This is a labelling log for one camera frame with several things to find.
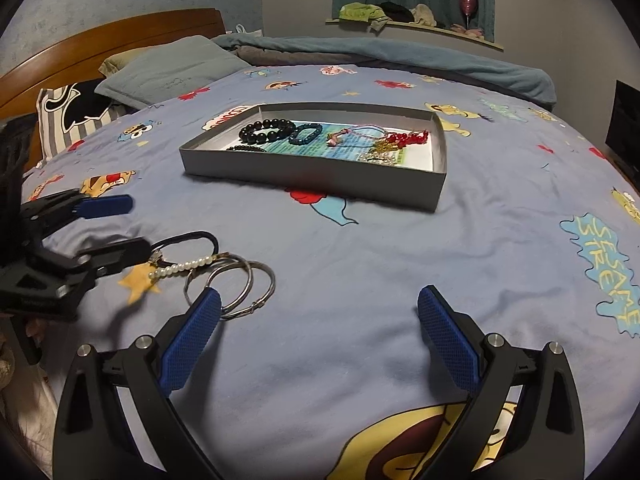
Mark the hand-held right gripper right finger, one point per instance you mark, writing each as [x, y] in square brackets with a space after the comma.
[447, 335]

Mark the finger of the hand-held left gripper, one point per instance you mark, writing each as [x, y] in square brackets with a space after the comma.
[105, 206]
[120, 255]

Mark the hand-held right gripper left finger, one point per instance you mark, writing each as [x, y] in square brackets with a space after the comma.
[192, 340]

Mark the grey cardboard box tray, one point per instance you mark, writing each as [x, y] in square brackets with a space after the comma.
[310, 180]

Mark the striped black print pillow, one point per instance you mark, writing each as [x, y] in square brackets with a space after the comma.
[55, 125]

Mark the cartoon printed bed sheet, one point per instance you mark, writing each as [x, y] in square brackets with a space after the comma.
[375, 270]

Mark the yellow pillow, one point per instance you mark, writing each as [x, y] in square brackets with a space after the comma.
[112, 62]

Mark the grey pillow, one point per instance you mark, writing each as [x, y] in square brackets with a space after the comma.
[170, 70]

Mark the wooden headboard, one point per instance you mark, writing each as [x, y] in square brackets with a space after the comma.
[100, 40]

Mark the printed paper sheet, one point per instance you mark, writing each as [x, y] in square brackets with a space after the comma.
[330, 152]

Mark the white plastic bag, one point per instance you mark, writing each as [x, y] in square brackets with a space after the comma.
[245, 30]

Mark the grey blanket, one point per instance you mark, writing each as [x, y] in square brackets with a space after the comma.
[280, 56]

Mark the black television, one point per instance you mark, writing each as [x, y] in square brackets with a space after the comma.
[625, 125]

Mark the blue blanket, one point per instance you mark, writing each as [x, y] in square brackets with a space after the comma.
[400, 55]

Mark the small pink items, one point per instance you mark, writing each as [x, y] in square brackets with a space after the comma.
[467, 32]

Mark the window sill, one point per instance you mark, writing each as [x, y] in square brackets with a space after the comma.
[425, 30]

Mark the green cloth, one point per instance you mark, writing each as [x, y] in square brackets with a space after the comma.
[357, 12]

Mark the beige cloth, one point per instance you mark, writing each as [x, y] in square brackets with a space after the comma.
[424, 14]

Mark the black cloth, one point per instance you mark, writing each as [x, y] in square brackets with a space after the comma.
[395, 10]

